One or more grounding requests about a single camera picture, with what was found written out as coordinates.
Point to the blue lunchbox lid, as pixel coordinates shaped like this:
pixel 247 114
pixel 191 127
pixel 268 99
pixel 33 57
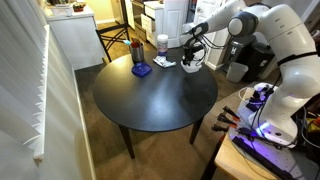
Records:
pixel 141 69

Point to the black orange clamp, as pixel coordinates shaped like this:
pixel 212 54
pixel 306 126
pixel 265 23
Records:
pixel 235 117

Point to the white window blinds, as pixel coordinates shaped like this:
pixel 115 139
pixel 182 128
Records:
pixel 24 48

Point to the white wipes canister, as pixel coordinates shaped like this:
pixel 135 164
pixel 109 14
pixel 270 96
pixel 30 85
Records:
pixel 162 44

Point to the red bowl on counter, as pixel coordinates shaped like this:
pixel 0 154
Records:
pixel 78 7

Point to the grey waste bin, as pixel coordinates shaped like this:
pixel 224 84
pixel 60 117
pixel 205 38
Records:
pixel 236 72

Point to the crumpled white wrapper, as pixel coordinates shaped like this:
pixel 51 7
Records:
pixel 163 62

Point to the white counter cabinet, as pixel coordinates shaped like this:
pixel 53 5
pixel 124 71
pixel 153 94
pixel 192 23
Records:
pixel 77 36

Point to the metal cup with utensils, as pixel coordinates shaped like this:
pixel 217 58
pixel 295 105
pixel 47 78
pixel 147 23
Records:
pixel 136 50

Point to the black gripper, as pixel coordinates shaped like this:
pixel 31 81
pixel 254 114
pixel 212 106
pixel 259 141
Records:
pixel 189 54

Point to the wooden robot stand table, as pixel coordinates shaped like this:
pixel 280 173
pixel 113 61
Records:
pixel 236 164

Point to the round black table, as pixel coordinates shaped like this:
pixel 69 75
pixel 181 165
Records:
pixel 166 99

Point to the black folding chair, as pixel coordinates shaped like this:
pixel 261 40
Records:
pixel 113 34

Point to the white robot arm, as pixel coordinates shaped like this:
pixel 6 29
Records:
pixel 296 55

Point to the white drawer cabinet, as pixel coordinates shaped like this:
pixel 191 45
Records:
pixel 160 17

